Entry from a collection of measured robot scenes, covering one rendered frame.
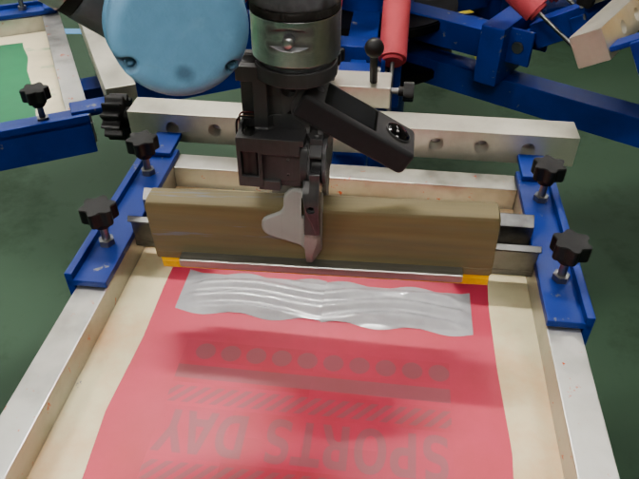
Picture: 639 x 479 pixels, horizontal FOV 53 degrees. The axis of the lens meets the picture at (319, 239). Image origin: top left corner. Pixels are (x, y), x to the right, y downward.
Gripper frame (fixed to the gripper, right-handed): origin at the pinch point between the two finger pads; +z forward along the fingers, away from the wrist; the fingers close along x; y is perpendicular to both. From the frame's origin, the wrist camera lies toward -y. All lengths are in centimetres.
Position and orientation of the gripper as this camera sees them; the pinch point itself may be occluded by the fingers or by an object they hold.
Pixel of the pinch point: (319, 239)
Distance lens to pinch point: 66.8
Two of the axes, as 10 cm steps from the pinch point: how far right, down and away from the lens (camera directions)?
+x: -1.2, 6.3, -7.7
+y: -9.9, -0.8, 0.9
